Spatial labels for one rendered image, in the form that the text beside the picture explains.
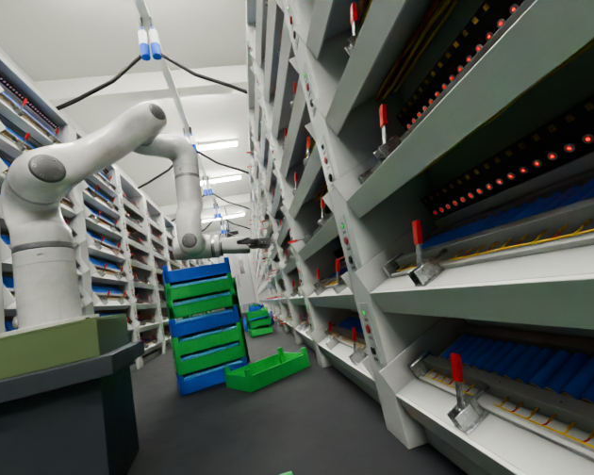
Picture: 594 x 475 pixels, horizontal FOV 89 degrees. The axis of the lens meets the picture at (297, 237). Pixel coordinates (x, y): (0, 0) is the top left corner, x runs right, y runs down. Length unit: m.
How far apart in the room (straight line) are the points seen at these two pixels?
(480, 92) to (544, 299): 0.19
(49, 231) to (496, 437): 0.94
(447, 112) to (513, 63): 0.08
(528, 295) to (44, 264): 0.90
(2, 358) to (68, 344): 0.11
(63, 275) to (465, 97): 0.87
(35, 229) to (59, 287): 0.15
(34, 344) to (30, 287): 0.14
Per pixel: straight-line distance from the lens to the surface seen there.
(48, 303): 0.90
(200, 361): 1.51
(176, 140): 1.24
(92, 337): 0.81
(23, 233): 0.94
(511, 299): 0.35
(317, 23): 0.77
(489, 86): 0.34
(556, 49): 0.31
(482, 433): 0.50
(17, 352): 0.86
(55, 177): 0.93
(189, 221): 1.05
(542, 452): 0.46
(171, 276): 1.50
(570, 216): 0.37
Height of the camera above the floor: 0.32
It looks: 10 degrees up
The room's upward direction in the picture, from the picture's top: 13 degrees counter-clockwise
